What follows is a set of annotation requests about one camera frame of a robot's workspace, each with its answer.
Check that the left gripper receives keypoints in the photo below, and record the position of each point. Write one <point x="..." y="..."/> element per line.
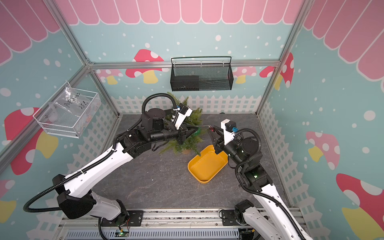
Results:
<point x="184" y="133"/>

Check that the clear plastic bag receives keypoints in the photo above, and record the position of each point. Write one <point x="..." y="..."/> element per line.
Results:
<point x="68" y="107"/>

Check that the black box in basket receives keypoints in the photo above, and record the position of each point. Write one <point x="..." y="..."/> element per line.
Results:
<point x="185" y="83"/>

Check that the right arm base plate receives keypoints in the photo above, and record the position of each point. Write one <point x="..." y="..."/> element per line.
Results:
<point x="232" y="217"/>

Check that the black wire mesh basket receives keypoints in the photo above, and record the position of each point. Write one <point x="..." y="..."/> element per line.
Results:
<point x="215" y="73"/>

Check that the aluminium front rail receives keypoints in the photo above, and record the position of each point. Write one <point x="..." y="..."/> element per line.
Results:
<point x="172" y="218"/>

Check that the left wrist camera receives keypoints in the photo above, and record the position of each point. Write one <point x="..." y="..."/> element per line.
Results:
<point x="182" y="112"/>

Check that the small green christmas tree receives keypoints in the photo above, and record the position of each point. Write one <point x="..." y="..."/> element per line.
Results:
<point x="193" y="125"/>

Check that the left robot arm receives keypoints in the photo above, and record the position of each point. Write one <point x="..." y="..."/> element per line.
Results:
<point x="162" y="120"/>

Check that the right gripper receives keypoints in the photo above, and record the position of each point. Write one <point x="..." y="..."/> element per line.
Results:
<point x="218" y="142"/>

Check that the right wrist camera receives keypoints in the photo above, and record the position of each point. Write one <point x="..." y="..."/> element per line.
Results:
<point x="229" y="129"/>

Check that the white wire basket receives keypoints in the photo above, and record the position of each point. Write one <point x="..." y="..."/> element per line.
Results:
<point x="78" y="128"/>

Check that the yellow plastic tray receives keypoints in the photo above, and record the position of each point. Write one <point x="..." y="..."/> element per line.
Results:
<point x="206" y="166"/>

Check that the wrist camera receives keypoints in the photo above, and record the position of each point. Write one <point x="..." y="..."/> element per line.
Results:
<point x="229" y="129"/>
<point x="182" y="112"/>

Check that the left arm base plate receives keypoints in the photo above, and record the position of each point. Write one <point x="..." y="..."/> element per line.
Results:
<point x="132" y="218"/>

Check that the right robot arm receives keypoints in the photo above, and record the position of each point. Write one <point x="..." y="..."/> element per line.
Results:
<point x="244" y="147"/>

